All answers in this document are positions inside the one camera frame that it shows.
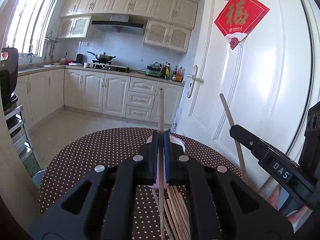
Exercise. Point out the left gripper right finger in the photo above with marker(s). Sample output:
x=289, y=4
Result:
x=222, y=206

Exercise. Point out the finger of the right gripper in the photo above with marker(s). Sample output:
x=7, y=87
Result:
x=269, y=157

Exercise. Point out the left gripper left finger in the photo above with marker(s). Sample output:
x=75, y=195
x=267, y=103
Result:
x=101, y=204

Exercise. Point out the lower kitchen cabinets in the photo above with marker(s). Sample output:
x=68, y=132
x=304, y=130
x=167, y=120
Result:
x=43, y=91

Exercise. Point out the kitchen cabinets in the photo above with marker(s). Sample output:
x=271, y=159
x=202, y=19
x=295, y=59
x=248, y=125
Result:
x=43, y=91
x=168, y=22

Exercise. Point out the upper kitchen cabinets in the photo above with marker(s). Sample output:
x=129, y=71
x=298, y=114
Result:
x=168, y=22

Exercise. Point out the kitchen window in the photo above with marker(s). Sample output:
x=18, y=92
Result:
x=28, y=28

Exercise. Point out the brown polka dot tablecloth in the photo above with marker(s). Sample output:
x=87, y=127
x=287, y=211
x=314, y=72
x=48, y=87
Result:
x=110, y=148

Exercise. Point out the white door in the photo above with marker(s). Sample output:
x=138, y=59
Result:
x=269, y=80

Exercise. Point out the pink cylindrical cup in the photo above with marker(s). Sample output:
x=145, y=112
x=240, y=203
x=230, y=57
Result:
x=173, y=149

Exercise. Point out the blue stool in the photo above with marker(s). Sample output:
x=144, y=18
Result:
x=37, y=178

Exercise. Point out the orange oil bottle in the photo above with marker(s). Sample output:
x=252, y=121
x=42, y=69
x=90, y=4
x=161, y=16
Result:
x=180, y=74

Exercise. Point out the dark sauce bottle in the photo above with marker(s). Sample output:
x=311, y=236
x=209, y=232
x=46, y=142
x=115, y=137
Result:
x=174, y=73

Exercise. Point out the green yellow bottle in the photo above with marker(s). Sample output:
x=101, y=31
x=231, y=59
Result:
x=167, y=71

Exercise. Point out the green electric cooker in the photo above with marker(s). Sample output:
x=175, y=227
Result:
x=154, y=70

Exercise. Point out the red fu door decoration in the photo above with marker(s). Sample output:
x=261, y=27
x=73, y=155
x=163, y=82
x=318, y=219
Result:
x=238, y=18

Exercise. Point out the metal storage rack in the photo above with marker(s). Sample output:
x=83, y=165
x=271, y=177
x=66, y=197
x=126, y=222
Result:
x=17, y=126

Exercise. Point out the gas stove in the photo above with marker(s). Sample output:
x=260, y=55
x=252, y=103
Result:
x=106, y=66

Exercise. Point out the black wok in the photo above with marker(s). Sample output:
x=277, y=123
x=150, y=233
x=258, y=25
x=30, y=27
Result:
x=103, y=58

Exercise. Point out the black kettle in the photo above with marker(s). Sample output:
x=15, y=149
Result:
x=80, y=59

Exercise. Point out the black range hood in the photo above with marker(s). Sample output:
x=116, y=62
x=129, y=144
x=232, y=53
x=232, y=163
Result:
x=123, y=26

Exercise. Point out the black appliance on rack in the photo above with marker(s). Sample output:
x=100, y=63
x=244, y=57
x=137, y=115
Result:
x=9, y=75

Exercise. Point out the sink faucet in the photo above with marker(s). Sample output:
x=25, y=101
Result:
x=27, y=59

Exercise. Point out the silver door handle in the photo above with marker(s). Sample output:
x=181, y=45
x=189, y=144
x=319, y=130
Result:
x=195, y=82

